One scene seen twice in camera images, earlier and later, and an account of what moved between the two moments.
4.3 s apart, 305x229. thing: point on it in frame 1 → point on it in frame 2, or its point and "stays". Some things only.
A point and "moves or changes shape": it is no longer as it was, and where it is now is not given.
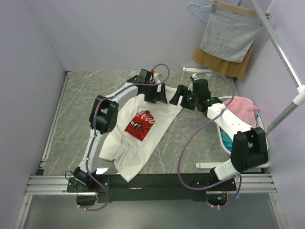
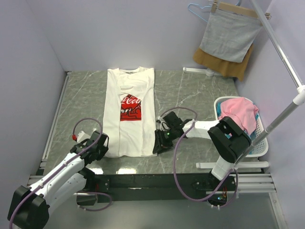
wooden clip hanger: x=237 y=9 stays
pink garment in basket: x=243 y=108 stays
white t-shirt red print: x=140 y=126 moves or changes shape
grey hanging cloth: x=229 y=35 stays
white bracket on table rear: x=196 y=69 stays
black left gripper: x=161 y=97 → x=104 y=149
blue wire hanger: x=198 y=16 stays
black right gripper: x=181 y=91 → x=160 y=145
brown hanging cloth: x=232 y=68 stays
